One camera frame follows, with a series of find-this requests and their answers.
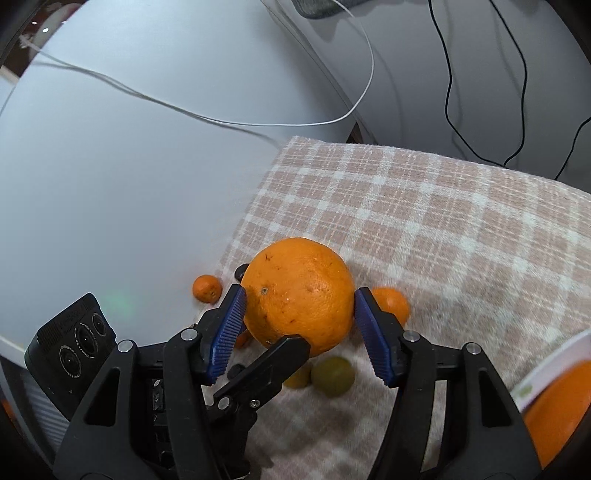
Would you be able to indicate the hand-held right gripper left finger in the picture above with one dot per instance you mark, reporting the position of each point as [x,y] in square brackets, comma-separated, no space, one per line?
[228,337]

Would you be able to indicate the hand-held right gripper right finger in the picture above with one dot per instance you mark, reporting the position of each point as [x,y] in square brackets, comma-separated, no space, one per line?
[374,341]

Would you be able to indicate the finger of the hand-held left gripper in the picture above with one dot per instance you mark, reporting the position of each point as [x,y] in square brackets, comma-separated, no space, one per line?
[272,369]

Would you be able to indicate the large orange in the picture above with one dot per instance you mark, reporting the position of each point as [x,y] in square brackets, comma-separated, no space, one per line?
[300,295]

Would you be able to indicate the white printed plate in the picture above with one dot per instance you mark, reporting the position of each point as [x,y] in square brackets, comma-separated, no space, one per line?
[549,369]

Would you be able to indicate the yellowish brown small fruit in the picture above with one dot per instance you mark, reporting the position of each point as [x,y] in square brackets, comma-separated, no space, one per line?
[299,378]

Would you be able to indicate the dark small fruit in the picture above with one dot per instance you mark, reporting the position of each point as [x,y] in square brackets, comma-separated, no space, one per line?
[238,369]
[240,272]

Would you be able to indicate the medium orange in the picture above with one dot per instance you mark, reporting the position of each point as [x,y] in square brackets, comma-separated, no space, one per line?
[395,302]
[554,424]

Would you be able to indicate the small mandarin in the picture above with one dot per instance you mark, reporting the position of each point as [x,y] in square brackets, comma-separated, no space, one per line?
[207,289]

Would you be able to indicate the green small fruit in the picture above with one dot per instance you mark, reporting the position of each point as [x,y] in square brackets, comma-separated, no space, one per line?
[332,376]

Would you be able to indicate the grey ribbed panel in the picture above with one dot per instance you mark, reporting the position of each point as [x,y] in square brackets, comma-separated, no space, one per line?
[41,415]

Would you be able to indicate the plaid beige cloth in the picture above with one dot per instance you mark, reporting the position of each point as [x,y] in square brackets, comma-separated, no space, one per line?
[415,207]

